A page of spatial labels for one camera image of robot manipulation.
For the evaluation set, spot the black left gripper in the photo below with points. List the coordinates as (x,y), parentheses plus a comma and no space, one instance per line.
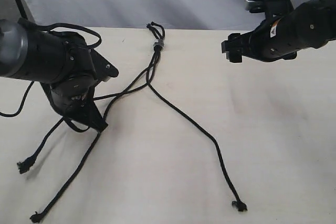
(73,100)

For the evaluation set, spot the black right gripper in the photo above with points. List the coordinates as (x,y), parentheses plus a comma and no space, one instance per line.
(263,44)

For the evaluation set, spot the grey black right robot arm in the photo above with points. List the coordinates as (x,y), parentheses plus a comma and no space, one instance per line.
(284,31)

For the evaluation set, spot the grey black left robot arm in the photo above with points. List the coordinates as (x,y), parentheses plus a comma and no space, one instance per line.
(67,69)

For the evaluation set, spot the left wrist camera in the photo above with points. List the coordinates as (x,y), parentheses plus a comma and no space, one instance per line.
(89,62)

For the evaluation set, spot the grey cable tie wrap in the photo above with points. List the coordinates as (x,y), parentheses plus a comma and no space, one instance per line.
(158,45)

